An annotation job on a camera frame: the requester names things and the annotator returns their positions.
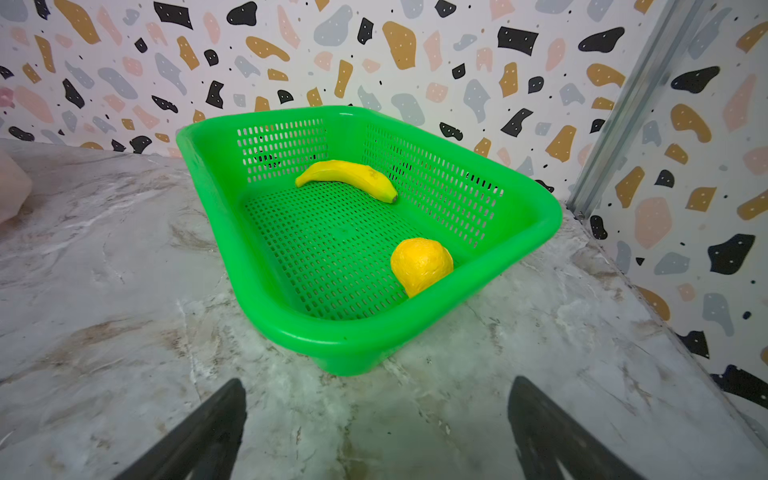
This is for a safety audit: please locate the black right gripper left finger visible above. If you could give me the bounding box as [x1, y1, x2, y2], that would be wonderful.
[117, 378, 247, 479]

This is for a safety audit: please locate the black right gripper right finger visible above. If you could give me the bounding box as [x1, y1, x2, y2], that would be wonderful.
[507, 376, 642, 479]

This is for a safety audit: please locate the pink plastic bag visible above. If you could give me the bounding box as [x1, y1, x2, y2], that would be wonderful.
[0, 150, 33, 223]

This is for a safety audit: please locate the yellow lemon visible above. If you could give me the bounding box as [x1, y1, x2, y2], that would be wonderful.
[390, 238, 454, 298]

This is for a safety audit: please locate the green plastic basket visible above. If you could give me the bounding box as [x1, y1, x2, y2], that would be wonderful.
[177, 106, 562, 376]

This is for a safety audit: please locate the yellow banana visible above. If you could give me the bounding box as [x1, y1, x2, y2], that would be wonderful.
[295, 160, 398, 204]

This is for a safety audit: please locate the aluminium corner post right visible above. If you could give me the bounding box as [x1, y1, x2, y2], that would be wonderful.
[566, 0, 716, 220]

